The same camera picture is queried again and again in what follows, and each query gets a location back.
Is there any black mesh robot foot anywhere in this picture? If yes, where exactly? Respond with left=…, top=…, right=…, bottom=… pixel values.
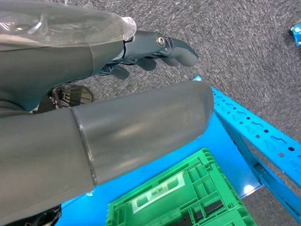
left=35, top=85, right=94, bottom=114

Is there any green plastic crate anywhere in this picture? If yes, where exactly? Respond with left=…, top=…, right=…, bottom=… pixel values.
left=106, top=148, right=257, bottom=226

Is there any blue metal shelf rack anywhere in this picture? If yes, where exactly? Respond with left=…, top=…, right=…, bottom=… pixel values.
left=289, top=22, right=301, bottom=48
left=56, top=75, right=301, bottom=226

